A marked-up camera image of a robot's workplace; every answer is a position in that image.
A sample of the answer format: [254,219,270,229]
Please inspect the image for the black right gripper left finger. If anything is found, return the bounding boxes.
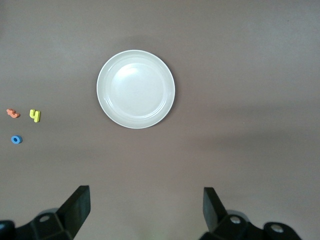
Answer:
[14,185,91,240]

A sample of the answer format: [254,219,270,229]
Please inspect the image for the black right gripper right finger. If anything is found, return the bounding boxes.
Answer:
[199,187,266,240]

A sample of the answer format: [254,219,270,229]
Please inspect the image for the yellow foam letter h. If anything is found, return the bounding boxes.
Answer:
[29,109,42,124]

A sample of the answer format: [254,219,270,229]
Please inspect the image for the orange foam letter r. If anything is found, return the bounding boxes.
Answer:
[6,108,21,119]

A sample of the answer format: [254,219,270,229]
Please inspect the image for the beige brown plate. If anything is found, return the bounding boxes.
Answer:
[96,49,176,130]

